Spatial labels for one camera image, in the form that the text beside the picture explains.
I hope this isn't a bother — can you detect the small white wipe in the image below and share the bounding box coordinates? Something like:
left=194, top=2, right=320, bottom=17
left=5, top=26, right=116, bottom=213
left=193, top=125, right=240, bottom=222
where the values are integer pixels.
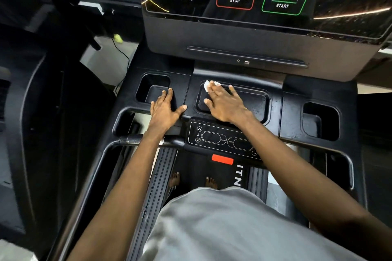
left=204, top=80, right=222, bottom=93

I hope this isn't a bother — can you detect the person's left forearm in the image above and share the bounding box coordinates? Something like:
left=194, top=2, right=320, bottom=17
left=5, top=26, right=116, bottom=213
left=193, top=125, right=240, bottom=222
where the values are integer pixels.
left=67, top=132, right=163, bottom=261

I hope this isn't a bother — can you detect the black treadmill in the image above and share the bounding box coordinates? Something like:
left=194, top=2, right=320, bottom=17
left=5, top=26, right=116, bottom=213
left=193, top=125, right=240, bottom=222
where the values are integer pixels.
left=49, top=0, right=392, bottom=261

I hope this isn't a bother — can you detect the person's right hand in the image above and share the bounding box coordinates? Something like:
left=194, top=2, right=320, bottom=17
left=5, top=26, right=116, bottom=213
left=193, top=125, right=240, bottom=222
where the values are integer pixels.
left=203, top=83, right=257, bottom=129

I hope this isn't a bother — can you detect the black stair climber machine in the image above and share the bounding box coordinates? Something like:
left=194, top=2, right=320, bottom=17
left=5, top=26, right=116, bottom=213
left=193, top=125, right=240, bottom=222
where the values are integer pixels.
left=0, top=0, right=132, bottom=261

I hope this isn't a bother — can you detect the black power cable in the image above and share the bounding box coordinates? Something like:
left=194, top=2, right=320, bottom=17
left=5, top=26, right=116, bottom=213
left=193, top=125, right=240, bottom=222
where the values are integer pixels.
left=113, top=40, right=132, bottom=96

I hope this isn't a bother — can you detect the person's left hand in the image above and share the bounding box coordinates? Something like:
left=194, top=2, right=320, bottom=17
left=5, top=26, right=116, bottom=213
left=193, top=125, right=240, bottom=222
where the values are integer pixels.
left=146, top=88, right=188, bottom=142

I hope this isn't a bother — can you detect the person's right forearm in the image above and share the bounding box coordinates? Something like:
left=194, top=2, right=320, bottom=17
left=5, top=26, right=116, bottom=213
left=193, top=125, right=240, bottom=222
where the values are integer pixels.
left=240, top=114, right=392, bottom=261

